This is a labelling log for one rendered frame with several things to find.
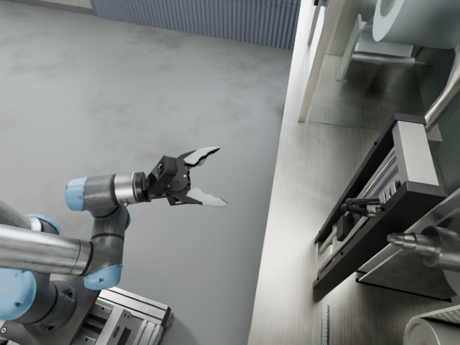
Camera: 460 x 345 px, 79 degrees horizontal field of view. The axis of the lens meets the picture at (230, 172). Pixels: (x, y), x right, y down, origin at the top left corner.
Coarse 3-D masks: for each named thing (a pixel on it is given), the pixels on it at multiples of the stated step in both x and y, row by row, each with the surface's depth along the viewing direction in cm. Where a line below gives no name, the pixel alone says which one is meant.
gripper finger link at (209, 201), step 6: (192, 192) 62; (198, 192) 62; (192, 198) 61; (198, 198) 61; (204, 198) 61; (210, 198) 61; (216, 198) 61; (204, 204) 61; (210, 204) 61; (216, 204) 61; (222, 204) 61
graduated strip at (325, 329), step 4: (324, 304) 79; (324, 308) 78; (328, 308) 78; (324, 312) 78; (328, 312) 78; (324, 316) 77; (328, 316) 77; (324, 320) 77; (328, 320) 77; (324, 324) 76; (328, 324) 76; (324, 328) 76; (328, 328) 76; (324, 332) 75; (328, 332) 75; (324, 336) 74; (328, 336) 74; (324, 340) 74; (328, 340) 74; (324, 344) 73; (328, 344) 73
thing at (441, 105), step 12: (456, 60) 65; (456, 72) 66; (456, 84) 68; (444, 96) 72; (456, 96) 70; (432, 108) 76; (444, 108) 74; (432, 120) 78; (432, 132) 81; (432, 144) 81
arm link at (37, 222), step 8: (0, 200) 65; (0, 208) 64; (8, 208) 67; (0, 216) 64; (8, 216) 66; (16, 216) 69; (24, 216) 74; (32, 216) 78; (40, 216) 81; (8, 224) 67; (16, 224) 69; (24, 224) 72; (32, 224) 75; (40, 224) 77; (48, 224) 81; (56, 224) 84; (48, 232) 79; (56, 232) 83
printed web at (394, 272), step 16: (448, 224) 50; (400, 256) 64; (416, 256) 63; (368, 272) 77; (384, 272) 74; (400, 272) 71; (416, 272) 69; (432, 272) 67; (400, 288) 80; (416, 288) 77; (432, 288) 75; (448, 288) 73; (432, 320) 51; (448, 320) 49
